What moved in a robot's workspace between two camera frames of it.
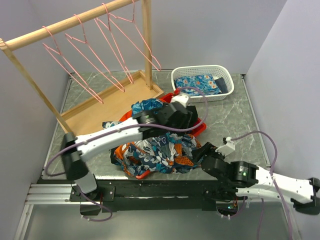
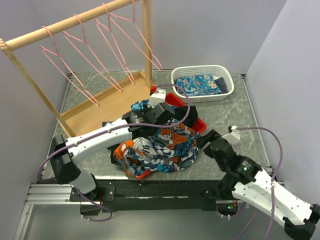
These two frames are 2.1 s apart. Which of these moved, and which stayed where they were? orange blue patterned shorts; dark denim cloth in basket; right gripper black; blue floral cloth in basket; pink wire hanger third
Moved: right gripper black
Stayed: pink wire hanger third; blue floral cloth in basket; orange blue patterned shorts; dark denim cloth in basket
